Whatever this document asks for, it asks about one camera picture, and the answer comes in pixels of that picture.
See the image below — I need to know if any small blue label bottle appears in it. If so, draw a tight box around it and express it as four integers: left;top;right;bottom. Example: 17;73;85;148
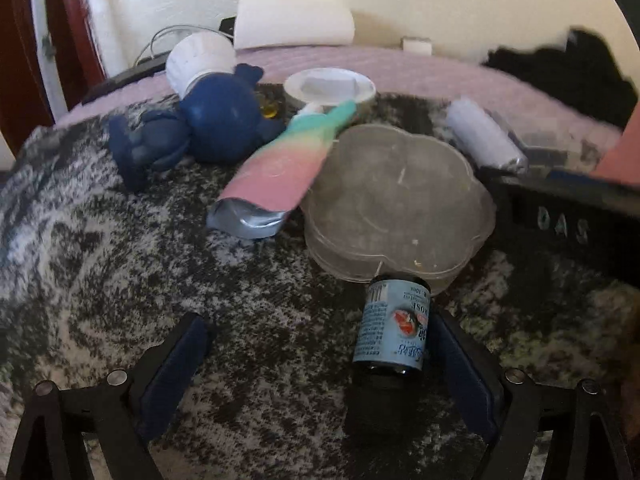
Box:
345;273;432;450

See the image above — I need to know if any small clear square box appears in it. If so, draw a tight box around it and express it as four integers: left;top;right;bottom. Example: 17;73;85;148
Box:
489;110;582;168

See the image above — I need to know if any black clothing pile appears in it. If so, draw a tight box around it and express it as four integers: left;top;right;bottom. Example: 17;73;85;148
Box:
483;28;638;129

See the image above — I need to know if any white cylinder bulb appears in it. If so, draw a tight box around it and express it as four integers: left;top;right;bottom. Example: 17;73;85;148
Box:
446;98;528;174

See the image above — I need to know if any pink quilted blanket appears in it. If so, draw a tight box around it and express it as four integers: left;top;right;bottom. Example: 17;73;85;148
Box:
28;47;620;174

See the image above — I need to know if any clear flower-shaped box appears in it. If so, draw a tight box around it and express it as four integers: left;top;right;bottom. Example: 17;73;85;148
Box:
302;124;496;294

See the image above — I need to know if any rainbow pouch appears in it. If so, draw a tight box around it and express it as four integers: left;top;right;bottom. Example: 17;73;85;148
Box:
206;101;357;240

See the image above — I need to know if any white charger plug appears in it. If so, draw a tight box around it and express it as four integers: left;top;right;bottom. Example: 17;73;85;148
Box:
401;37;433;56

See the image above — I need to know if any white round lid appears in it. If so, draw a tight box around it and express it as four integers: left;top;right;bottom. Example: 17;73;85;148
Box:
283;67;376;110

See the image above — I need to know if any blue figurine toy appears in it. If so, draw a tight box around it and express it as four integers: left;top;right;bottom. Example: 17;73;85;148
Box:
107;63;284;192

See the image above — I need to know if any dark red door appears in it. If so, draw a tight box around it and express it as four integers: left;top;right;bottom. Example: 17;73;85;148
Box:
1;0;106;154

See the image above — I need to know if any black phone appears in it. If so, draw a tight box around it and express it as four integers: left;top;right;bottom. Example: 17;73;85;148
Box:
80;52;169;104

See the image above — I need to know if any white pole stand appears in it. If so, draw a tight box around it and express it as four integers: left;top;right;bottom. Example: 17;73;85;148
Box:
30;0;68;122

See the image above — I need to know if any white paper towel roll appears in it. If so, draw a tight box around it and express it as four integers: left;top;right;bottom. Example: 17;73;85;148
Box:
233;0;356;50

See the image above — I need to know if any white charger cable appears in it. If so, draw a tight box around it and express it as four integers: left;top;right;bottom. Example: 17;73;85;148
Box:
133;24;222;68

